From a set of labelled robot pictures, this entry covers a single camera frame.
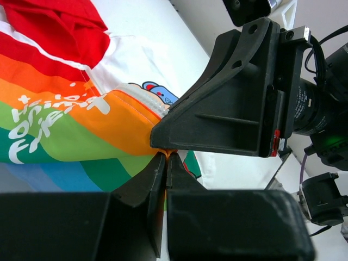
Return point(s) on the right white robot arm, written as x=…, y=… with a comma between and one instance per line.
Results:
x=321, y=104

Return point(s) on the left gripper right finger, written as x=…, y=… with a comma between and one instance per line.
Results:
x=207, y=224

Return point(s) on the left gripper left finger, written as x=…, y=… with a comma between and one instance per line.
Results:
x=139, y=212

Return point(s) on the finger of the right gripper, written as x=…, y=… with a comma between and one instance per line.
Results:
x=232, y=52
x=232, y=113

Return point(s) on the rainbow white kids jacket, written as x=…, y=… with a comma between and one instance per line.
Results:
x=78, y=102

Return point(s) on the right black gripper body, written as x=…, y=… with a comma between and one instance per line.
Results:
x=292, y=44

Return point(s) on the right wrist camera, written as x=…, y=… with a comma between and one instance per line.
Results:
x=245, y=11

